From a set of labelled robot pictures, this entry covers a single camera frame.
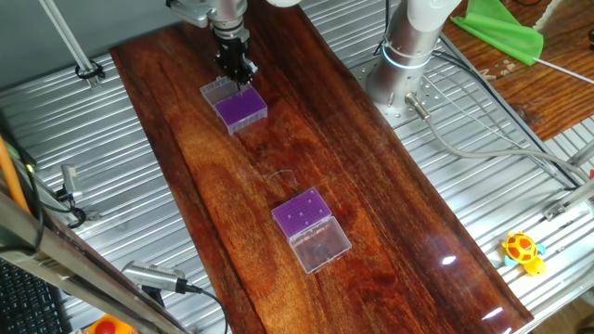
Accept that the large aluminium frame beam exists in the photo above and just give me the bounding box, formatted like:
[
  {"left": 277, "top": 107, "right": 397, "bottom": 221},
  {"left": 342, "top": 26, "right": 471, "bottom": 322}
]
[{"left": 0, "top": 189, "right": 189, "bottom": 334}]

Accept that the dark wooden board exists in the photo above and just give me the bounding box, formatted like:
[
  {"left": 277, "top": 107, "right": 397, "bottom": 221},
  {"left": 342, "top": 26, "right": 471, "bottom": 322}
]
[{"left": 110, "top": 0, "right": 535, "bottom": 334}]

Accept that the black camera stand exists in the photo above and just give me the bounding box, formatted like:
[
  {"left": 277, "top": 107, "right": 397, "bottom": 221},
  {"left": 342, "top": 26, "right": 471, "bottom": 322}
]
[{"left": 140, "top": 285, "right": 167, "bottom": 308}]

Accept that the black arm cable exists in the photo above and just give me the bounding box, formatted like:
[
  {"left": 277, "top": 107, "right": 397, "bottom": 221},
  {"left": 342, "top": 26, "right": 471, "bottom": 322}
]
[{"left": 380, "top": 0, "right": 394, "bottom": 57}]

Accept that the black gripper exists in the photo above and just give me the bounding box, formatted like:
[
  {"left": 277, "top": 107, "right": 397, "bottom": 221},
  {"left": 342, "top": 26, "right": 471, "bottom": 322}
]
[{"left": 213, "top": 37, "right": 260, "bottom": 87}]

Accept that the purple pipette tip box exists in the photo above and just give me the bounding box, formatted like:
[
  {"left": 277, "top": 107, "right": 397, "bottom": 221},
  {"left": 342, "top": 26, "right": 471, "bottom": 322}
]
[
  {"left": 271, "top": 186, "right": 353, "bottom": 275},
  {"left": 199, "top": 75, "right": 269, "bottom": 136}
]

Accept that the orange tube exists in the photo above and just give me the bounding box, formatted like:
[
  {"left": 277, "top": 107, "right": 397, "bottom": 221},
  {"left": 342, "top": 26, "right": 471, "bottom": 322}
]
[{"left": 0, "top": 135, "right": 32, "bottom": 215}]

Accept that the orange emergency stop button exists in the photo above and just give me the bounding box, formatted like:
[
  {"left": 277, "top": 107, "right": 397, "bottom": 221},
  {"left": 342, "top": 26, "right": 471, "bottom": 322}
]
[{"left": 83, "top": 313, "right": 139, "bottom": 334}]

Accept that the black keyboard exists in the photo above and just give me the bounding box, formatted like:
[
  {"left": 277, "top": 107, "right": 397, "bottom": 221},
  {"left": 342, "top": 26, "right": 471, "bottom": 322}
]
[{"left": 0, "top": 259, "right": 74, "bottom": 334}]

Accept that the small grey camera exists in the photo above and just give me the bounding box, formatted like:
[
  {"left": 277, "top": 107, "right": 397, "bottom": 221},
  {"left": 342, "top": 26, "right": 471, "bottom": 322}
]
[{"left": 59, "top": 164, "right": 84, "bottom": 201}]

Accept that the black ring clamp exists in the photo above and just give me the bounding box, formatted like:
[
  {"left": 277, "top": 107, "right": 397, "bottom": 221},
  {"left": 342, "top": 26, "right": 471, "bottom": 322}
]
[
  {"left": 75, "top": 58, "right": 107, "bottom": 81},
  {"left": 55, "top": 189, "right": 88, "bottom": 230}
]

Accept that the yellow orange turtle toy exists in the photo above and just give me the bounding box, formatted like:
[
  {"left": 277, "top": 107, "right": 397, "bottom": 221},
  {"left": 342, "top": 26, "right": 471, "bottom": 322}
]
[{"left": 500, "top": 230, "right": 548, "bottom": 277}]

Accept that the black camera cable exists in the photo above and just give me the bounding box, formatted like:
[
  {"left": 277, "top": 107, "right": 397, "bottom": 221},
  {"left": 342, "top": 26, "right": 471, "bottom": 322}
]
[{"left": 178, "top": 280, "right": 229, "bottom": 334}]

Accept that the green cloth flag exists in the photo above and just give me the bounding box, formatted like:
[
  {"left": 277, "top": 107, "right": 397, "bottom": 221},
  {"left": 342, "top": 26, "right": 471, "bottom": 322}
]
[{"left": 449, "top": 0, "right": 594, "bottom": 86}]

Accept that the grey cable with metal connector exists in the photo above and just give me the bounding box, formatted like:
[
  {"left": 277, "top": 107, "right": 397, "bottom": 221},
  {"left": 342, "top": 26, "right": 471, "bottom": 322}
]
[{"left": 404, "top": 91, "right": 594, "bottom": 185}]

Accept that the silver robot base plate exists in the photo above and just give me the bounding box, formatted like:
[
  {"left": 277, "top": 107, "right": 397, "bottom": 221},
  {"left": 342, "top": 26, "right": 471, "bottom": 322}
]
[{"left": 350, "top": 55, "right": 449, "bottom": 129}]

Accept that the silver ribbed camera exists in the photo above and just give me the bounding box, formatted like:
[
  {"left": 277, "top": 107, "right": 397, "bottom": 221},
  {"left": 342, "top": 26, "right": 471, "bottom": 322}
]
[{"left": 121, "top": 260, "right": 189, "bottom": 294}]

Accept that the aluminium strut with bracket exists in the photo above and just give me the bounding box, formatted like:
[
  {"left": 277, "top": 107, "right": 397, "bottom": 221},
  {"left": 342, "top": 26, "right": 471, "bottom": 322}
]
[{"left": 542, "top": 178, "right": 594, "bottom": 222}]

